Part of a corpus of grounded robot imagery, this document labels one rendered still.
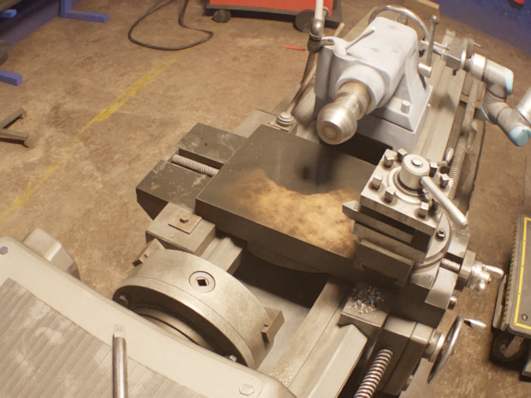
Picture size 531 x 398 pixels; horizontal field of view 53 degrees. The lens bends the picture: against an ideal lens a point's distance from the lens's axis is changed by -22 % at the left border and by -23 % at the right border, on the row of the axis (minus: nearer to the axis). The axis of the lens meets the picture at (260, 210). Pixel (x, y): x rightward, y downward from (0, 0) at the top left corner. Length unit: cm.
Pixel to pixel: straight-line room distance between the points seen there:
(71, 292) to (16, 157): 253
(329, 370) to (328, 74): 77
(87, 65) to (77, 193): 127
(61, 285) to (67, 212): 207
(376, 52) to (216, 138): 49
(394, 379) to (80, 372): 104
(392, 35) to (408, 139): 32
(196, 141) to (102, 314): 103
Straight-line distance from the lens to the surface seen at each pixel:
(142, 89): 355
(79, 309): 72
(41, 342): 70
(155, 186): 155
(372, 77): 154
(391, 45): 170
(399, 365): 151
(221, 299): 90
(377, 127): 177
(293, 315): 150
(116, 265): 256
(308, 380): 126
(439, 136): 194
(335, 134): 138
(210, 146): 166
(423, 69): 186
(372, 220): 121
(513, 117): 190
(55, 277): 76
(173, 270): 91
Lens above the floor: 190
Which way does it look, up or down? 43 degrees down
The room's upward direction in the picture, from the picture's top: 6 degrees clockwise
